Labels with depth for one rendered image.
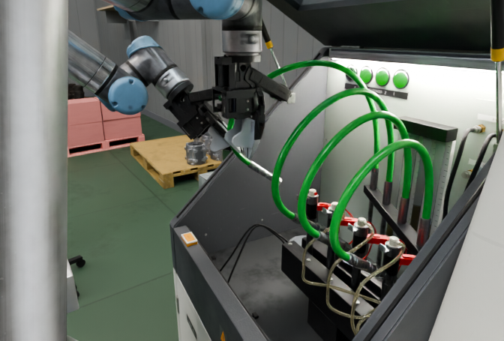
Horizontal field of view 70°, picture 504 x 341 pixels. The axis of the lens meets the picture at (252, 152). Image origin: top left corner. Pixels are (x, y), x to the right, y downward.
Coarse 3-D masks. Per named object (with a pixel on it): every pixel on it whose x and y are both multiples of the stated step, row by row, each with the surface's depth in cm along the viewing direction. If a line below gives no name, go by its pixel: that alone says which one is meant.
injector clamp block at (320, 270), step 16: (304, 240) 93; (288, 256) 89; (320, 256) 88; (288, 272) 90; (320, 272) 80; (336, 272) 83; (304, 288) 84; (320, 288) 78; (368, 288) 75; (320, 304) 79; (336, 304) 74; (368, 304) 70; (320, 320) 80; (336, 320) 75; (320, 336) 81; (336, 336) 76; (352, 336) 71
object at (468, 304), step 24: (480, 216) 52; (480, 240) 52; (456, 264) 55; (480, 264) 51; (456, 288) 54; (480, 288) 51; (456, 312) 54; (480, 312) 51; (432, 336) 57; (456, 336) 53; (480, 336) 51
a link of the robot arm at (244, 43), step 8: (224, 32) 65; (232, 32) 64; (240, 32) 64; (248, 32) 64; (256, 32) 65; (224, 40) 66; (232, 40) 65; (240, 40) 64; (248, 40) 65; (256, 40) 66; (224, 48) 66; (232, 48) 65; (240, 48) 65; (248, 48) 65; (256, 48) 66
